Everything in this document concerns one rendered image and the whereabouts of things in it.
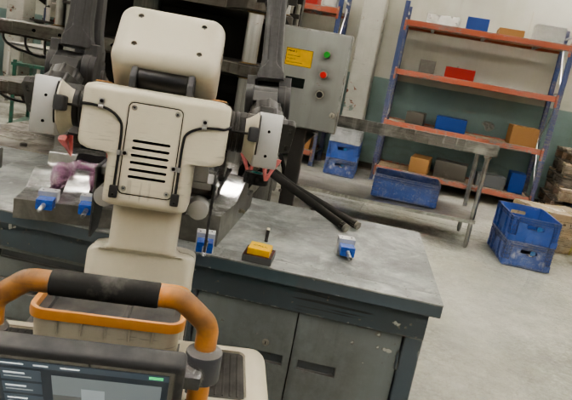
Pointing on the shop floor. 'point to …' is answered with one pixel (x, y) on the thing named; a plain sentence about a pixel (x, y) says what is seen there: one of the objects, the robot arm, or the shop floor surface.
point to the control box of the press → (312, 89)
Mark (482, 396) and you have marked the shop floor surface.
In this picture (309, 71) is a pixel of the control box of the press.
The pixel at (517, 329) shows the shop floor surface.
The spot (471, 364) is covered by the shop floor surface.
